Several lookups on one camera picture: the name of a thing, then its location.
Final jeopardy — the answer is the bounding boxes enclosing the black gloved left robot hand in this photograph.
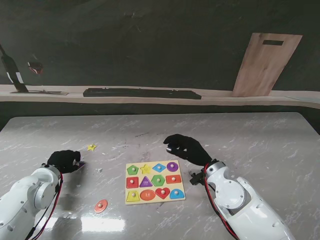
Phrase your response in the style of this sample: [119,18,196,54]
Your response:
[47,149,82,174]

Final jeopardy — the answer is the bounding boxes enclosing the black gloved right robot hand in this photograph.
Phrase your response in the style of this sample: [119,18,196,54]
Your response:
[163,133,213,167]

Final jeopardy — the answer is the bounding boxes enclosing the orange rectangle puzzle piece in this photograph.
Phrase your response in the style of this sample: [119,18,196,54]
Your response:
[165,174,182,185]

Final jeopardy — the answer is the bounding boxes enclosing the blue diamond puzzle piece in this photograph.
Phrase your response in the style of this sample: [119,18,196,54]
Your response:
[151,163,167,174]

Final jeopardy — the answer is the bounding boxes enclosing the blue dome puzzle piece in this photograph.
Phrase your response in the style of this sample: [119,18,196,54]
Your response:
[169,189,185,200]

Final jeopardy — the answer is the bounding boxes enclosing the red heart puzzle piece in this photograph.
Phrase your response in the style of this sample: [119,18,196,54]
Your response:
[155,187,171,200]

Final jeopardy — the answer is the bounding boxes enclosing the orange oval puzzle piece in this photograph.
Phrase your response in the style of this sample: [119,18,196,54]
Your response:
[94,199,109,214]

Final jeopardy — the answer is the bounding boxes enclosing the green knobbed puzzle piece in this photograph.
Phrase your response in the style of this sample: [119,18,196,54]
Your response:
[126,165,140,176]

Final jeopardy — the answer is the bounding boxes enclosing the wooden shape puzzle board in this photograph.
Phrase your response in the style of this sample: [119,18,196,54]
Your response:
[124,160,187,206]

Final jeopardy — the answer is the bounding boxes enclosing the red square puzzle piece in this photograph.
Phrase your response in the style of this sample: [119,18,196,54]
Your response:
[126,176,140,189]

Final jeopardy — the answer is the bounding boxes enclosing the yellow trapezoid puzzle piece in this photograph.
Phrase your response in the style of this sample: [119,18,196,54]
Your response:
[126,191,141,204]

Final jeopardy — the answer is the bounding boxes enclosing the wooden cutting board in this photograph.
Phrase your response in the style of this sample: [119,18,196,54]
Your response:
[230,32,303,98]

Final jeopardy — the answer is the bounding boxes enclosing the long wooden shelf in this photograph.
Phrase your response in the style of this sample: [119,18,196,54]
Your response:
[0,84,320,110]

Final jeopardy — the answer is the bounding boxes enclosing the thin flat wooden plate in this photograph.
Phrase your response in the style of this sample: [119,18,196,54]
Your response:
[9,89,70,96]

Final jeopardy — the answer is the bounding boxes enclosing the black keyboard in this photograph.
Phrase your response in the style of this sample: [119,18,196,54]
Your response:
[82,87,202,100]

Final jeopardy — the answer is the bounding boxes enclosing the black bottle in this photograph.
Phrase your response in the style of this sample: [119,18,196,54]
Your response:
[0,44,30,93]

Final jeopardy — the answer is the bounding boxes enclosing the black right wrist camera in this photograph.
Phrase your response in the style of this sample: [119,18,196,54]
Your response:
[189,171,207,186]

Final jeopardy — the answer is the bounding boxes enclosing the right arm red black cables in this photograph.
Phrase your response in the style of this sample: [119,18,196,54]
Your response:
[204,167,240,240]

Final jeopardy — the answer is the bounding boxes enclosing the arm red black cables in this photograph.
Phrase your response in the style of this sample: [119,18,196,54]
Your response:
[24,172,65,240]
[204,167,240,240]

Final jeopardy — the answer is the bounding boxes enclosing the left arm red black cables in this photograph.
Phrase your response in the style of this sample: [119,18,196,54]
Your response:
[24,172,65,240]

